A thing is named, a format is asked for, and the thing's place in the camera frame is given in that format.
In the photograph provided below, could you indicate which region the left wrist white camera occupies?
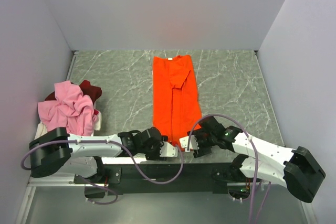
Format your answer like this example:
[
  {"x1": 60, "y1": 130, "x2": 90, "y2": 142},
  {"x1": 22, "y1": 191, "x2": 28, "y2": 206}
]
[{"x1": 160, "y1": 142, "x2": 178, "y2": 158}]

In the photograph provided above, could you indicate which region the white laundry basket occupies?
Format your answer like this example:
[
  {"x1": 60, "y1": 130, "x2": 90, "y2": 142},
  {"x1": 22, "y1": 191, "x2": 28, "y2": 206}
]
[{"x1": 94, "y1": 110, "x2": 102, "y2": 131}]

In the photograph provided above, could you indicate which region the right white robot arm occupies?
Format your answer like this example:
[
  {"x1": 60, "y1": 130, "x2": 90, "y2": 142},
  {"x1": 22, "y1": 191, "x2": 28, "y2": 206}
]
[{"x1": 180, "y1": 115, "x2": 326, "y2": 203}]

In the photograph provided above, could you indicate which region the wrist white camera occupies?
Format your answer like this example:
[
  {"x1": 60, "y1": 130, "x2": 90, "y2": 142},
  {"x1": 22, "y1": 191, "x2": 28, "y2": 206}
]
[
  {"x1": 179, "y1": 135, "x2": 199, "y2": 152},
  {"x1": 160, "y1": 142, "x2": 178, "y2": 158}
]

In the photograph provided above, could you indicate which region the orange t-shirt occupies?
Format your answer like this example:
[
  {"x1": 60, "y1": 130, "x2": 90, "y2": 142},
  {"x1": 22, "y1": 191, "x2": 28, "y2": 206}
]
[{"x1": 153, "y1": 55, "x2": 202, "y2": 147}]

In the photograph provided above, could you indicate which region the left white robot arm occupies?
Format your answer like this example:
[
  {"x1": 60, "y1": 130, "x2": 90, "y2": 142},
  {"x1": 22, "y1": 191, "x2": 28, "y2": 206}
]
[{"x1": 29, "y1": 127, "x2": 167, "y2": 183}]

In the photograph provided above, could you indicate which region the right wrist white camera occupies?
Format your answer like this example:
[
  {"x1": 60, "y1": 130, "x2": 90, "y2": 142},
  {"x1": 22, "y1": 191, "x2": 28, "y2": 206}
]
[{"x1": 179, "y1": 135, "x2": 199, "y2": 152}]

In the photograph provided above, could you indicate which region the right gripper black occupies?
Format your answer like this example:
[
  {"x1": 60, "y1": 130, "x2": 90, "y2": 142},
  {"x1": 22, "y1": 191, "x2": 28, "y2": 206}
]
[{"x1": 187, "y1": 128, "x2": 217, "y2": 158}]

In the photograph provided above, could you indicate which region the aluminium extrusion rail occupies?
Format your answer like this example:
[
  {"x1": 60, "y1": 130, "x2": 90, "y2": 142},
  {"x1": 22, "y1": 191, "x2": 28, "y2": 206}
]
[{"x1": 27, "y1": 174, "x2": 75, "y2": 187}]

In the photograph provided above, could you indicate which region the cream t-shirt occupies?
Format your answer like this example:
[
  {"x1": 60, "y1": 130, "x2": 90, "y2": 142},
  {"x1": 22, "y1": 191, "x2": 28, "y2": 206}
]
[{"x1": 34, "y1": 123, "x2": 48, "y2": 140}]

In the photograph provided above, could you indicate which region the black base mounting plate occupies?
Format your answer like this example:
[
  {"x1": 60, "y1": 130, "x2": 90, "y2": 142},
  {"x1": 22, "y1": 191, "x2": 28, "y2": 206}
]
[{"x1": 74, "y1": 163, "x2": 253, "y2": 199}]

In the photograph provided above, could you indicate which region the pink t-shirt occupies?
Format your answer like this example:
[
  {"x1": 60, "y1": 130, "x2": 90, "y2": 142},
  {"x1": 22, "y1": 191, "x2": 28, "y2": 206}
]
[{"x1": 37, "y1": 81, "x2": 98, "y2": 136}]

